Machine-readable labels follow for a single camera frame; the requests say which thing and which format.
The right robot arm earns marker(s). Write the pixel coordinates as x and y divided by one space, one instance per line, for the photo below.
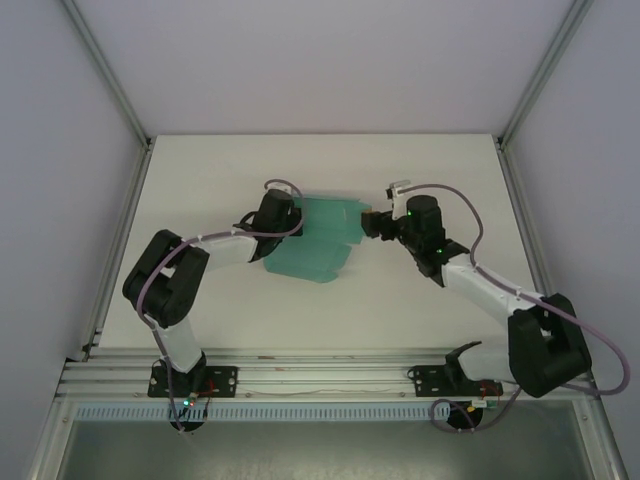
545 350

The aluminium side rail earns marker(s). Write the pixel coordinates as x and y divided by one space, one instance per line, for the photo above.
517 200
127 215

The left aluminium side rail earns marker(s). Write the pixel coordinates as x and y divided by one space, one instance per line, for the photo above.
127 215

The aluminium frame post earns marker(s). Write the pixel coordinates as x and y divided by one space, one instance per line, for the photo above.
111 75
542 75

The small circuit board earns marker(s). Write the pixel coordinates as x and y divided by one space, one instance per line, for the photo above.
480 403
190 401

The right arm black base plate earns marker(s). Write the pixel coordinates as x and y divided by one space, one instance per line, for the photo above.
425 380

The left aluminium frame post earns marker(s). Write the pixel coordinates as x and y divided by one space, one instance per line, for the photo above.
111 75

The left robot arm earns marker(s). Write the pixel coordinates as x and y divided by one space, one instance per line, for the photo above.
165 280

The right aluminium frame post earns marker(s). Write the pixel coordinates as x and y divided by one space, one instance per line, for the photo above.
542 75

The aluminium mounting rail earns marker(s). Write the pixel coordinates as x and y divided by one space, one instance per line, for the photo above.
325 370

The right aluminium side rail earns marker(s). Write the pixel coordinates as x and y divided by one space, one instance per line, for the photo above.
517 200

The teal paper box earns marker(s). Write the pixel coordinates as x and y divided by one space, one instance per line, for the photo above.
320 240

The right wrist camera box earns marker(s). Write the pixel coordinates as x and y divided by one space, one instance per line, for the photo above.
397 190

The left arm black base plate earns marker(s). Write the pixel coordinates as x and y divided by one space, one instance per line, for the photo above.
225 380

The metal sheet panel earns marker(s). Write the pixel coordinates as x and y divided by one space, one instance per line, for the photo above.
325 450

